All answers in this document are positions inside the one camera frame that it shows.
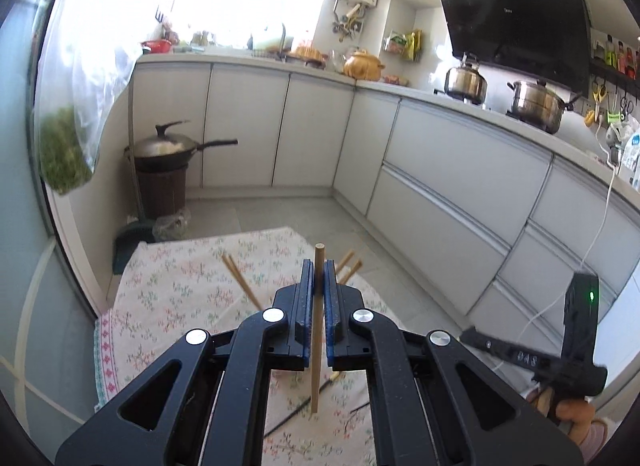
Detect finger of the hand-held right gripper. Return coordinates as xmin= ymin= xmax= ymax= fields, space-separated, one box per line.
xmin=460 ymin=326 xmax=562 ymax=373

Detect white kitchen counter cabinets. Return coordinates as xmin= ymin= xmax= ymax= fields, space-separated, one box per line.
xmin=130 ymin=53 xmax=640 ymax=397

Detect yellow ceramic pot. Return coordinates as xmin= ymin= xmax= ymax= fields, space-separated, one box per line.
xmin=342 ymin=47 xmax=387 ymax=81

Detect person's right forearm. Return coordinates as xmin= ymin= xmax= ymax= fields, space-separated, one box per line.
xmin=570 ymin=418 xmax=613 ymax=454

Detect brown trash bin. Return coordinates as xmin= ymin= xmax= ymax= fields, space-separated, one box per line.
xmin=131 ymin=161 xmax=190 ymax=221

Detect water heater pipes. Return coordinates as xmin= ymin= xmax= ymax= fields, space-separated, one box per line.
xmin=330 ymin=0 xmax=366 ymax=44

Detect white cable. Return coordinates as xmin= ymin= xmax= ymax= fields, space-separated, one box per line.
xmin=495 ymin=131 xmax=618 ymax=372

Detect person's right hand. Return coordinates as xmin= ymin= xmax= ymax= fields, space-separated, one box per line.
xmin=532 ymin=386 xmax=598 ymax=442

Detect row of seasoning bottles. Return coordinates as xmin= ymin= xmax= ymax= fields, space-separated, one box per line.
xmin=590 ymin=30 xmax=640 ymax=84

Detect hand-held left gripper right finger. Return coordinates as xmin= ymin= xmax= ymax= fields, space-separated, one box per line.
xmin=322 ymin=260 xmax=586 ymax=466

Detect crumpled clear plastic bag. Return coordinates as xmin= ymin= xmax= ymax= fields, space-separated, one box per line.
xmin=152 ymin=207 xmax=192 ymax=241

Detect wok with lid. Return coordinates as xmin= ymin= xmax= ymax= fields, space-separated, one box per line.
xmin=125 ymin=121 xmax=240 ymax=173

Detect clear plastic bottle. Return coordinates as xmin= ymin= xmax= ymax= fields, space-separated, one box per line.
xmin=621 ymin=128 xmax=640 ymax=177

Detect floral tablecloth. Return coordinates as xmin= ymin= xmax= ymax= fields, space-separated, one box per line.
xmin=92 ymin=226 xmax=541 ymax=466

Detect stainless steel kettle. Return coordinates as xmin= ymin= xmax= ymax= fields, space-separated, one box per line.
xmin=444 ymin=52 xmax=488 ymax=105

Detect woven basket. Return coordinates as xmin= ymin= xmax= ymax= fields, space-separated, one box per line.
xmin=291 ymin=40 xmax=325 ymax=65

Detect yellow-handled scissors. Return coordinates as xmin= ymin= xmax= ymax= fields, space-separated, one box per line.
xmin=585 ymin=83 xmax=608 ymax=127

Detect black range hood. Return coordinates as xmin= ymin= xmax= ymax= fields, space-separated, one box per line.
xmin=430 ymin=0 xmax=593 ymax=96

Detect stainless steel pot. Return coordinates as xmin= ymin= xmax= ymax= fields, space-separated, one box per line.
xmin=506 ymin=78 xmax=583 ymax=135

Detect plastic bag of greens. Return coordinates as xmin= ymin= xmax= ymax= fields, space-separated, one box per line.
xmin=32 ymin=0 xmax=146 ymax=197

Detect wall rack with packets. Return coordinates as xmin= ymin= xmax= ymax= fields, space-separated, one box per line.
xmin=382 ymin=30 xmax=423 ymax=62

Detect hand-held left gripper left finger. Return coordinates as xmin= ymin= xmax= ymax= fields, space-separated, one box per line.
xmin=55 ymin=260 xmax=317 ymax=466

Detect white countertop appliance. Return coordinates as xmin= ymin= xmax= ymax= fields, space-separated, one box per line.
xmin=250 ymin=23 xmax=287 ymax=51

